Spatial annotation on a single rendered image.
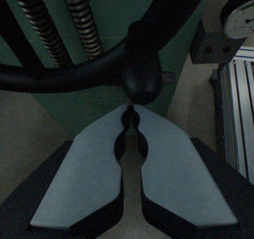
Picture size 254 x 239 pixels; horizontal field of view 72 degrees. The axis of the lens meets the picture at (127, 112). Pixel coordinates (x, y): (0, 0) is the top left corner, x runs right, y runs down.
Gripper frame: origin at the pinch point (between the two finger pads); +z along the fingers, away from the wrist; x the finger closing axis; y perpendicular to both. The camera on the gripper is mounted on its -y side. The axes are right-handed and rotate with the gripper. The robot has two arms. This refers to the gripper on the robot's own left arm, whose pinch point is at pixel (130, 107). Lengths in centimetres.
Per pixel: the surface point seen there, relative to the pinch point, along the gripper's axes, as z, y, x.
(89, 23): 11.0, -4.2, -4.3
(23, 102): 76, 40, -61
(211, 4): 29.8, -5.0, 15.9
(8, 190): 37, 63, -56
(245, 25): 19.1, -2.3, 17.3
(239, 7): 17.4, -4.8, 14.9
